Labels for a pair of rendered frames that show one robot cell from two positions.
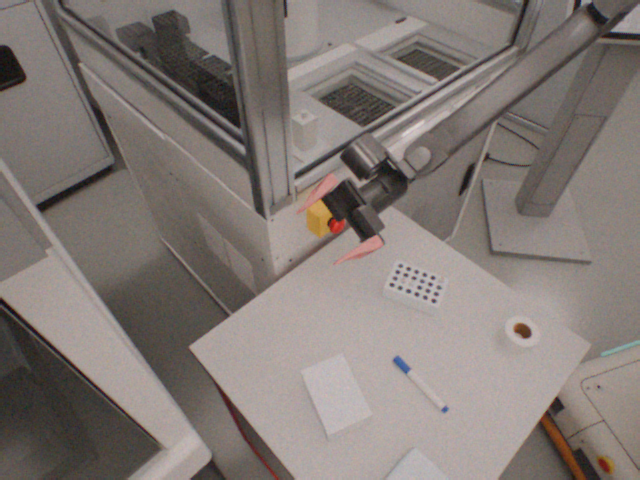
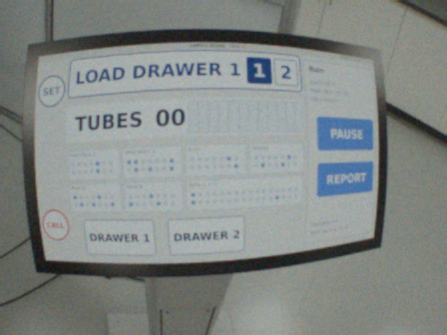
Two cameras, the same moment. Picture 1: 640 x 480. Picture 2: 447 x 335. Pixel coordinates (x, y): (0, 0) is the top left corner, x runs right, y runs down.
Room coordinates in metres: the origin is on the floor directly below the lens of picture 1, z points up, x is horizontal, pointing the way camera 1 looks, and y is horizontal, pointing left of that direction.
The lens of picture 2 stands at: (1.06, -0.89, 1.45)
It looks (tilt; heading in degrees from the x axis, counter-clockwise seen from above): 45 degrees down; 333
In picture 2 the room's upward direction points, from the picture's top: 12 degrees clockwise
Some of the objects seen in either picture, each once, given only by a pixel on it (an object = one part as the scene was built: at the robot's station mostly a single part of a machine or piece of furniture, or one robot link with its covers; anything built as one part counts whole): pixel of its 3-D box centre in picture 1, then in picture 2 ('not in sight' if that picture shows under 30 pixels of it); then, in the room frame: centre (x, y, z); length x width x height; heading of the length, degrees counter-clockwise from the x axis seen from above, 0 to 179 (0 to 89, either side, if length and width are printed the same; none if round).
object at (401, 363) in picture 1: (420, 383); not in sight; (0.31, -0.19, 0.77); 0.14 x 0.02 x 0.02; 38
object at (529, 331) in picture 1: (519, 335); not in sight; (0.41, -0.41, 0.78); 0.07 x 0.07 x 0.04
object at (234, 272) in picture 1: (307, 183); not in sight; (1.28, 0.05, 0.40); 1.03 x 0.95 x 0.80; 133
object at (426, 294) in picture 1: (415, 287); not in sight; (0.53, -0.21, 0.78); 0.12 x 0.08 x 0.04; 64
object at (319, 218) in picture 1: (325, 216); not in sight; (0.66, -0.01, 0.88); 0.07 x 0.05 x 0.07; 133
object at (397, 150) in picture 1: (412, 150); not in sight; (0.90, -0.24, 0.87); 0.29 x 0.02 x 0.11; 133
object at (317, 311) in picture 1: (373, 406); not in sight; (0.39, -0.15, 0.38); 0.62 x 0.58 x 0.76; 133
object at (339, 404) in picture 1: (335, 396); not in sight; (0.28, -0.03, 0.79); 0.13 x 0.09 x 0.05; 23
